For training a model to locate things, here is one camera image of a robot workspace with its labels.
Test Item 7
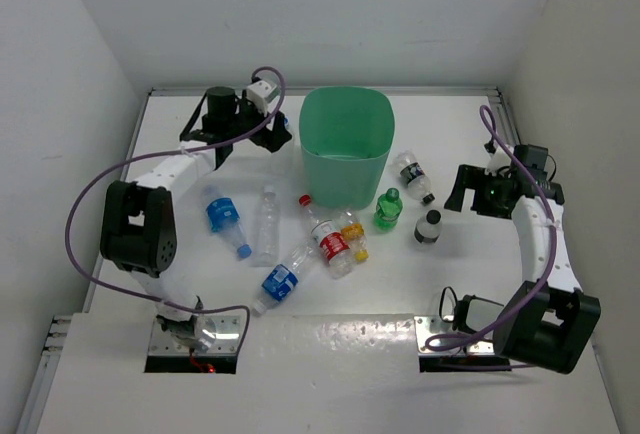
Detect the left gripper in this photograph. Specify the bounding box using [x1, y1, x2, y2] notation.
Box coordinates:
[225, 90, 291, 152]

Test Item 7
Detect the red cap red label bottle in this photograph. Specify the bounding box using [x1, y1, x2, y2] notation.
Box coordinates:
[298, 194, 354, 279]

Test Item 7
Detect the clear unlabelled plastic bottle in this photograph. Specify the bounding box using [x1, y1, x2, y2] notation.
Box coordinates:
[253, 184, 280, 267]

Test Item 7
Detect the white cap blue label bottle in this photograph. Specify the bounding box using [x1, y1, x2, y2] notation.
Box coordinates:
[252, 243, 318, 316]

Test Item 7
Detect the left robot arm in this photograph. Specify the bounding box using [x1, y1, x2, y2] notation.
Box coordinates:
[100, 77, 292, 352]

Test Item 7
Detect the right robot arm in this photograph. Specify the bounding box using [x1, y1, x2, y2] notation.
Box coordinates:
[445, 145, 601, 374]

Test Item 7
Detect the green plastic bin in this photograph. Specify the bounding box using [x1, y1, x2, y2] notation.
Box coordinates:
[299, 86, 395, 209]

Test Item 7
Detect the black label clear bottle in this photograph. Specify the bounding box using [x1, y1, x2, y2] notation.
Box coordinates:
[393, 150, 435, 205]

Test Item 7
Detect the black cap small bottle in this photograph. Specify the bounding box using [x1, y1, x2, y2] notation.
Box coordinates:
[413, 209, 443, 249]

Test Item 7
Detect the green plastic bottle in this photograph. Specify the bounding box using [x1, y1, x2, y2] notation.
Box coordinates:
[373, 188, 403, 231]

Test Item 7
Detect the yellow cap orange label bottle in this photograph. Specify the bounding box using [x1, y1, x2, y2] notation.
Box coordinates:
[335, 208, 369, 263]

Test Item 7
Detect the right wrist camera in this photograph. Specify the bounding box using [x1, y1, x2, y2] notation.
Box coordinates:
[485, 144, 514, 175]

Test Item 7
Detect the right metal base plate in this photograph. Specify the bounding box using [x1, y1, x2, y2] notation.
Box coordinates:
[414, 315, 494, 359]

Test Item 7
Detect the metal base plate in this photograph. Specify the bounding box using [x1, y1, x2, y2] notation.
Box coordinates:
[414, 315, 494, 359]
[148, 315, 242, 357]

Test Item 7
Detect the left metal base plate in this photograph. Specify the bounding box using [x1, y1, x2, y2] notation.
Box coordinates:
[148, 315, 242, 357]

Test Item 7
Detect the red wire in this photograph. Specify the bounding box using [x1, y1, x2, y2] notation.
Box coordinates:
[188, 351, 217, 374]

